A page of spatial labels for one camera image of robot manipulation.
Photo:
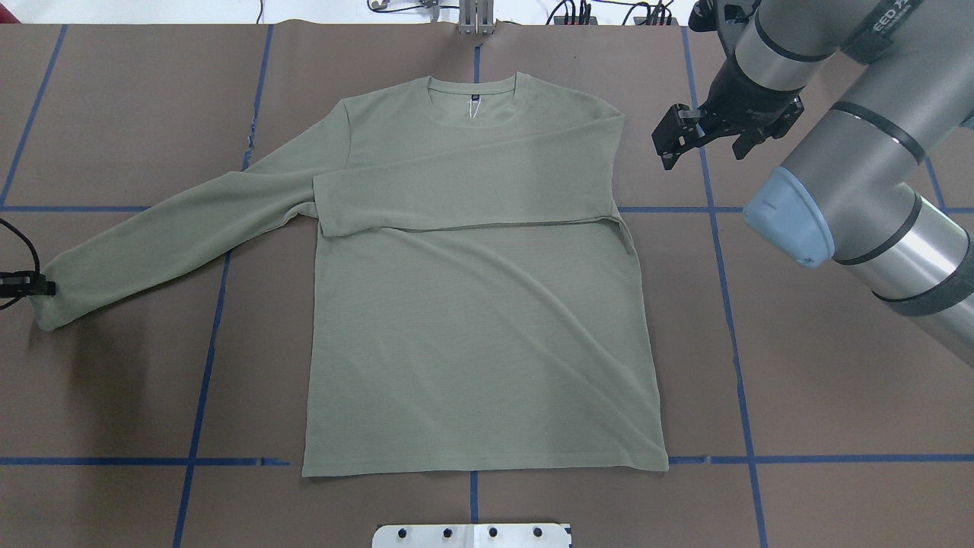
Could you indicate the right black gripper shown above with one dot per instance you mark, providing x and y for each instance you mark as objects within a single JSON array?
[{"x": 747, "y": 93}]

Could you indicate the aluminium frame post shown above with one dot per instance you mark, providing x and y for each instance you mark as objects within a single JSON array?
[{"x": 476, "y": 17}]

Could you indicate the olive green long-sleeve shirt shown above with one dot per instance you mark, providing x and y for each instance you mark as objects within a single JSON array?
[{"x": 478, "y": 298}]

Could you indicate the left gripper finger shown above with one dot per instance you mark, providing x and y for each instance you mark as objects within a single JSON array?
[{"x": 15, "y": 286}]

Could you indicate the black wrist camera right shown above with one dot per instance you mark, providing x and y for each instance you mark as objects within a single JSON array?
[{"x": 708, "y": 16}]

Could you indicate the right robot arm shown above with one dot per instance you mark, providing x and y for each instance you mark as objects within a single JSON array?
[{"x": 842, "y": 194}]

